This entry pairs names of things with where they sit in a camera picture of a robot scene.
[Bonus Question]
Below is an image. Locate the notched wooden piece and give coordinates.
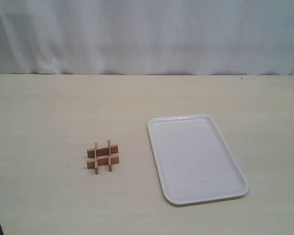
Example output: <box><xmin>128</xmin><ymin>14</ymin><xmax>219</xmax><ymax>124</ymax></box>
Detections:
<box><xmin>94</xmin><ymin>142</ymin><xmax>98</xmax><ymax>175</ymax></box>
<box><xmin>87</xmin><ymin>145</ymin><xmax>119</xmax><ymax>158</ymax></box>
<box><xmin>107</xmin><ymin>140</ymin><xmax>112</xmax><ymax>172</ymax></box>
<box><xmin>87</xmin><ymin>155</ymin><xmax>120</xmax><ymax>169</ymax></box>

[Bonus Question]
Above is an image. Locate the white plastic tray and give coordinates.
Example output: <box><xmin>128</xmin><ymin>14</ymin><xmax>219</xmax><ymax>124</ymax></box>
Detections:
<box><xmin>147</xmin><ymin>114</ymin><xmax>249</xmax><ymax>206</ymax></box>

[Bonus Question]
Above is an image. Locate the white backdrop curtain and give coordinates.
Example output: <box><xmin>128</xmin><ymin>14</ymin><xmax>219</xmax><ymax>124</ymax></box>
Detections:
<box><xmin>0</xmin><ymin>0</ymin><xmax>294</xmax><ymax>75</ymax></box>

